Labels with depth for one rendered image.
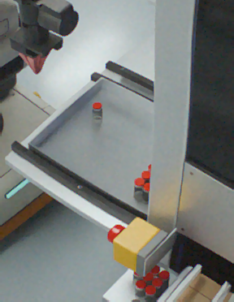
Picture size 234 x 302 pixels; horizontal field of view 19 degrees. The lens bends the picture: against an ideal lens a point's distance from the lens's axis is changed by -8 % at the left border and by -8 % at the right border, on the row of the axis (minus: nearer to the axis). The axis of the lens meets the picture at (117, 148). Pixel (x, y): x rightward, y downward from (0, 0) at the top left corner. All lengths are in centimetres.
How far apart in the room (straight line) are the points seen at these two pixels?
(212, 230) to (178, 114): 24
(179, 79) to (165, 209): 31
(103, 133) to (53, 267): 93
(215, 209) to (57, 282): 131
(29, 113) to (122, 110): 91
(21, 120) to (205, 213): 142
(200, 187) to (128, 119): 53
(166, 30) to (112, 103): 72
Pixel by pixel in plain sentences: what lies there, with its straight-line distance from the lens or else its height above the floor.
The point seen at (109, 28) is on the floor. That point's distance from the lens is 338.
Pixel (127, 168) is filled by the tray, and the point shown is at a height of 88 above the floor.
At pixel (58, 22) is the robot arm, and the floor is 127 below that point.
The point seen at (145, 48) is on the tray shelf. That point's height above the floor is 88.
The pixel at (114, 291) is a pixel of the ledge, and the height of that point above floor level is 88.
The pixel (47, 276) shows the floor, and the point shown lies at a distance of 246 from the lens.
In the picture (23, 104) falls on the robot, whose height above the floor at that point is 28.
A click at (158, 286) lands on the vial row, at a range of 134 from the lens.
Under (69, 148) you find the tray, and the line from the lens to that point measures 162.
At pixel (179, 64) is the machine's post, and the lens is 103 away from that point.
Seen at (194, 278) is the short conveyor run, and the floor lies 95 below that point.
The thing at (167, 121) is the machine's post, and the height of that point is 127.
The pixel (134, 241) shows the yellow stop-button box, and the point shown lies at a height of 103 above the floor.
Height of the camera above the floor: 207
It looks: 47 degrees down
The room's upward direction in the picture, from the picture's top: straight up
